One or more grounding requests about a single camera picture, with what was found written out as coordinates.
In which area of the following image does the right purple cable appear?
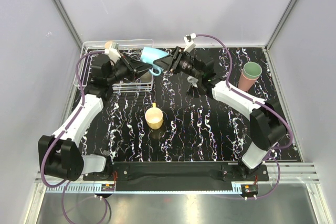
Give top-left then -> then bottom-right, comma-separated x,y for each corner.
195,33 -> 293,200

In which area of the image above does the pink plastic cup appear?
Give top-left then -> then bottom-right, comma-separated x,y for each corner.
238,71 -> 259,92

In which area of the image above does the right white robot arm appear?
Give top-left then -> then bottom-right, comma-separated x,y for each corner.
153,47 -> 289,180

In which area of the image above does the white grey mug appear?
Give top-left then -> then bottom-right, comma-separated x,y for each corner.
187,76 -> 198,88

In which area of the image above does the tan beige tall cup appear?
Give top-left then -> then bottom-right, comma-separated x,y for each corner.
104,41 -> 115,49

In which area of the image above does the black marble pattern mat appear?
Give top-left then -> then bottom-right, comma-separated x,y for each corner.
72,47 -> 301,162

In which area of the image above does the white wire dish rack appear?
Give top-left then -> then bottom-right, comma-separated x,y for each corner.
79,39 -> 154,93

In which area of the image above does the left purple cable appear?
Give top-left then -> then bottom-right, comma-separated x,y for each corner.
39,50 -> 113,223

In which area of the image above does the purple cable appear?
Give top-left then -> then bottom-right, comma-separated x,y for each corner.
39,50 -> 113,223
195,33 -> 293,200

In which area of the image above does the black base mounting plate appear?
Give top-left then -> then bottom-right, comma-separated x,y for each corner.
83,161 -> 269,182

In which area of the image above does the slotted cable duct rail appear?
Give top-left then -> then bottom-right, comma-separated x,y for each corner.
47,182 -> 242,195

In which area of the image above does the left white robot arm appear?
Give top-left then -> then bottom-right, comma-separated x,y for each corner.
38,53 -> 153,188

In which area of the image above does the left orange connector box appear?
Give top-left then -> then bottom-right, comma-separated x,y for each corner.
101,184 -> 115,191

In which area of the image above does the mint green cup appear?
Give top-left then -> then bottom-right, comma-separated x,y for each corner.
243,62 -> 262,80

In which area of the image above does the right orange connector box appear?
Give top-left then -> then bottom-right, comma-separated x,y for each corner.
242,184 -> 259,195

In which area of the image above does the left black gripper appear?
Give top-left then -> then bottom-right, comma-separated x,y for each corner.
107,53 -> 153,85

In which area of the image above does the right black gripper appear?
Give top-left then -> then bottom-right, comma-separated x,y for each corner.
153,47 -> 202,81

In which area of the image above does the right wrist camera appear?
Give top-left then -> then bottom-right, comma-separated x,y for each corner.
183,33 -> 196,53

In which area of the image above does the beige small mug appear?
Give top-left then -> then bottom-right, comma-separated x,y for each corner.
140,72 -> 152,83

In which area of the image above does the light blue cup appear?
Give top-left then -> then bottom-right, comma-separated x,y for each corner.
140,47 -> 169,77

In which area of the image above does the yellow cup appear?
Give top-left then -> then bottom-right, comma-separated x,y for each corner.
145,103 -> 163,130

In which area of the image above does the orange connector box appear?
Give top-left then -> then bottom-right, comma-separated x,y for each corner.
242,184 -> 259,195
101,184 -> 115,191

